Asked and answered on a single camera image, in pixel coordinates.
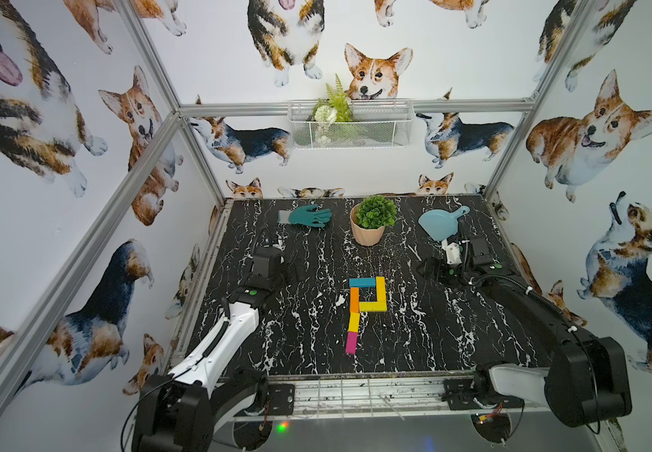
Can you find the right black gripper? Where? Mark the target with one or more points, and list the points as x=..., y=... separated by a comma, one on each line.
x=441, y=264

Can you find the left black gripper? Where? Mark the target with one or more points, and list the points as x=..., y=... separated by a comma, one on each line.
x=280, y=273

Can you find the orange building block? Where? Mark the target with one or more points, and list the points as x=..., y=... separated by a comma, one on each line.
x=354, y=300

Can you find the teal building block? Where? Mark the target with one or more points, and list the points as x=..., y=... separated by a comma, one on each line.
x=362, y=282

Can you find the yellow long block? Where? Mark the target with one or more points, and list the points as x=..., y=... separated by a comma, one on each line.
x=380, y=290
x=372, y=306

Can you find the yellow short block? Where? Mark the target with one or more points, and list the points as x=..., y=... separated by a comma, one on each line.
x=354, y=322

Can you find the magenta building block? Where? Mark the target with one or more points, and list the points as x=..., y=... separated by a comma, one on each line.
x=351, y=344

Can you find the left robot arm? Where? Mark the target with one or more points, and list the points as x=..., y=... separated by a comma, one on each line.
x=183, y=409

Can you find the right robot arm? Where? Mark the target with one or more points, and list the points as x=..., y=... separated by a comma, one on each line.
x=586, y=380

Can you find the teal dustpan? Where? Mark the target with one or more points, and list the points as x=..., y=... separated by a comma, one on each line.
x=440, y=225

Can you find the teal work glove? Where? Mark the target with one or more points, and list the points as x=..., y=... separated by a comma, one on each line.
x=311, y=216

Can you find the potted green plant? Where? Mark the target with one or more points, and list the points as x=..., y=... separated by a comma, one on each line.
x=370, y=218

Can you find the fern and white flower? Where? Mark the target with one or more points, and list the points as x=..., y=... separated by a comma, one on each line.
x=333, y=116

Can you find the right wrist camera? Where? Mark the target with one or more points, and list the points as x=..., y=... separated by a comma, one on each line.
x=453, y=251

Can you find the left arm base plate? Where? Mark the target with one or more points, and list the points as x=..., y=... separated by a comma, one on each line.
x=280, y=400

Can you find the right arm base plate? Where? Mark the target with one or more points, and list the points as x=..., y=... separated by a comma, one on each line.
x=464, y=394

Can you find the white wire basket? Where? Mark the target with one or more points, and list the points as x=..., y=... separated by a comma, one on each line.
x=370, y=124

